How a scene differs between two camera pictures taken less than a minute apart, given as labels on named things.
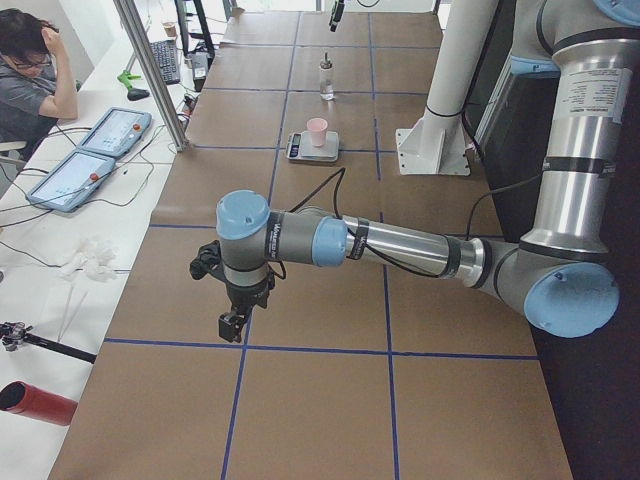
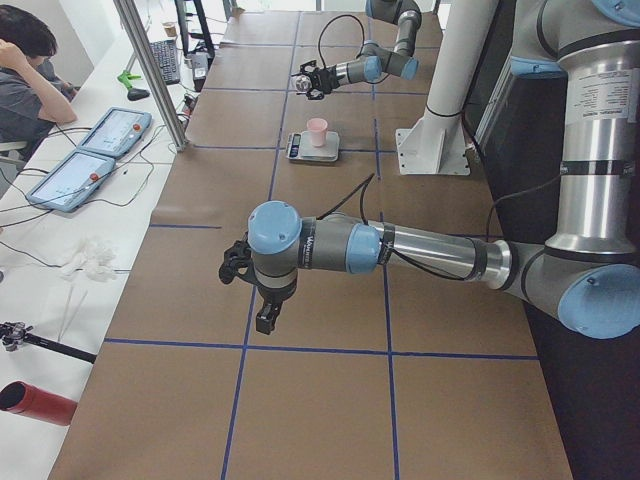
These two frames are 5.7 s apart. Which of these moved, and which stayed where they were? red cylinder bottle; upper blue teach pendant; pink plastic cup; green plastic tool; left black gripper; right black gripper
Moved: right black gripper; left black gripper
Stayed: upper blue teach pendant; green plastic tool; pink plastic cup; red cylinder bottle
